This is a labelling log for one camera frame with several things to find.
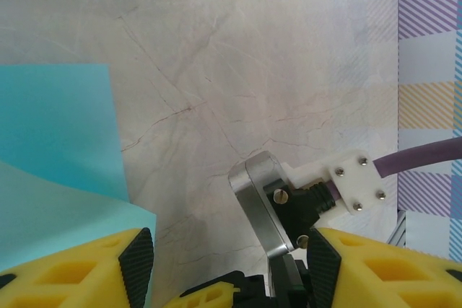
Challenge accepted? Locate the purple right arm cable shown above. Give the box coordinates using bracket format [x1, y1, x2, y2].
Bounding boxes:
[326, 137, 462, 203]

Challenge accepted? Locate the turquoise cloth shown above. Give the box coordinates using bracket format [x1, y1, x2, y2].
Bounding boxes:
[0, 63, 159, 308]

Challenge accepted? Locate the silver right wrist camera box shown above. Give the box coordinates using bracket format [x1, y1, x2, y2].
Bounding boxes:
[227, 148, 384, 262]

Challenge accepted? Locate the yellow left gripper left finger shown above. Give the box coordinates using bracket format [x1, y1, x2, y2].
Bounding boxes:
[0, 227, 154, 308]

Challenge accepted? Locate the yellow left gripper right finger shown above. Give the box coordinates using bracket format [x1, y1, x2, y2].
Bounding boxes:
[308, 226, 462, 308]

